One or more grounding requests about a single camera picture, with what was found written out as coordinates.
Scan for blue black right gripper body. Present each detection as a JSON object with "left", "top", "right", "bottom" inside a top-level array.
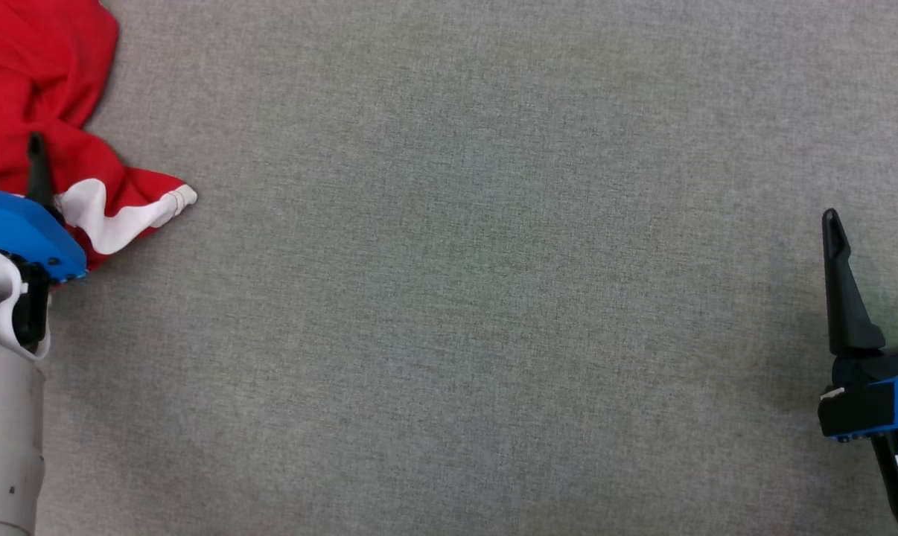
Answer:
[{"left": 818, "top": 345, "right": 898, "bottom": 444}]

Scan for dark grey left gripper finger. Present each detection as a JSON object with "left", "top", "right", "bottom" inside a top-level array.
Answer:
[{"left": 26, "top": 133, "right": 64, "bottom": 218}]

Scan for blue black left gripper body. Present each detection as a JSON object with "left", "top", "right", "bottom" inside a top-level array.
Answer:
[{"left": 0, "top": 185, "right": 89, "bottom": 284}]

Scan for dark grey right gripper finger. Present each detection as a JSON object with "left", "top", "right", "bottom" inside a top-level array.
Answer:
[{"left": 822, "top": 208, "right": 886, "bottom": 357}]

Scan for red white striped shorts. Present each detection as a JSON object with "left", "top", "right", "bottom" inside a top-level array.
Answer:
[{"left": 0, "top": 0, "right": 198, "bottom": 270}]

